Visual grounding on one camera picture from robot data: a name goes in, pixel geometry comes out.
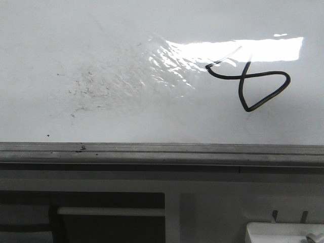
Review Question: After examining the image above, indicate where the white box lower right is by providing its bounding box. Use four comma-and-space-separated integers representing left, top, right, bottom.
245, 222, 323, 243

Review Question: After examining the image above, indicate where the white whiteboard surface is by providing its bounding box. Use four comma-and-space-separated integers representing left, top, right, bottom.
1, 1, 323, 145

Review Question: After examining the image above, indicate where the grey aluminium whiteboard frame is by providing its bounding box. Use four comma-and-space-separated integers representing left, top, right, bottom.
1, 142, 323, 174

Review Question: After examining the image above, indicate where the white horizontal bar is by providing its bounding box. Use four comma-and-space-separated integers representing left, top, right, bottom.
57, 207, 165, 217

